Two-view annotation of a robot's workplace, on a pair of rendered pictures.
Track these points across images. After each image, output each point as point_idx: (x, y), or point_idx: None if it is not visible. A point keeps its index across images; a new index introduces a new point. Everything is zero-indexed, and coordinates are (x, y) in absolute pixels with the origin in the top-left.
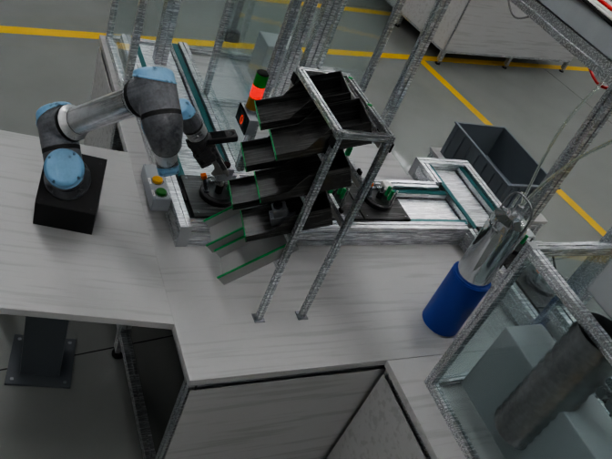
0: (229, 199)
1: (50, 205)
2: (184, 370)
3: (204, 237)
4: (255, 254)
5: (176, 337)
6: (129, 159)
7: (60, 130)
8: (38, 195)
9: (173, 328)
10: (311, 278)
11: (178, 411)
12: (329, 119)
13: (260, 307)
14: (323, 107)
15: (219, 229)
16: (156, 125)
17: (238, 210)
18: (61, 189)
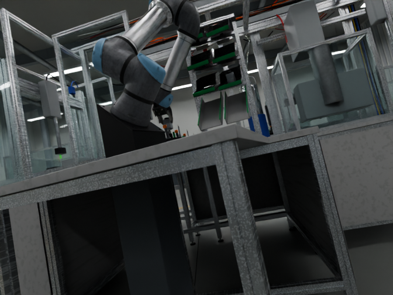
0: (180, 136)
1: (142, 129)
2: (306, 133)
3: None
4: (237, 107)
5: (278, 138)
6: None
7: (130, 43)
8: (128, 125)
9: (269, 140)
10: None
11: (323, 170)
12: (222, 17)
13: (259, 131)
14: (213, 19)
15: (207, 124)
16: (192, 3)
17: (202, 115)
18: (153, 93)
